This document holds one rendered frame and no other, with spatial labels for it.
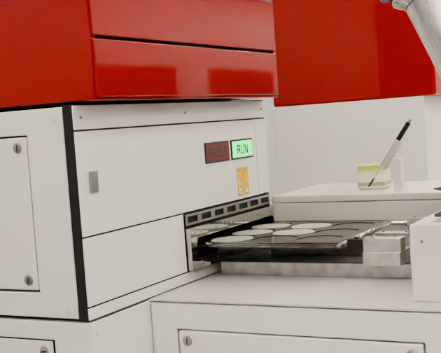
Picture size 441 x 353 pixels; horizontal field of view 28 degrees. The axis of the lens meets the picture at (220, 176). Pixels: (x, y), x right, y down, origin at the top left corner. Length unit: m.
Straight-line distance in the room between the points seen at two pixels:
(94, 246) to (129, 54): 0.37
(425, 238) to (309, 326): 0.27
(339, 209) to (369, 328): 0.68
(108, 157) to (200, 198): 0.36
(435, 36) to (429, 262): 0.41
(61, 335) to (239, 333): 0.34
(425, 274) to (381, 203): 0.61
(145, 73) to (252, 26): 0.51
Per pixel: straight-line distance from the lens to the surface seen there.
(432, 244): 1.62
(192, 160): 1.97
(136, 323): 1.78
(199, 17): 1.95
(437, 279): 1.63
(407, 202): 2.20
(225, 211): 2.09
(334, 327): 1.65
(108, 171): 1.70
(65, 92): 1.64
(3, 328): 1.80
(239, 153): 2.17
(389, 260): 1.83
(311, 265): 1.93
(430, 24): 1.49
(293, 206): 2.30
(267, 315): 1.69
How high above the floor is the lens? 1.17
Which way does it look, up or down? 4 degrees down
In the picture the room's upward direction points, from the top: 4 degrees counter-clockwise
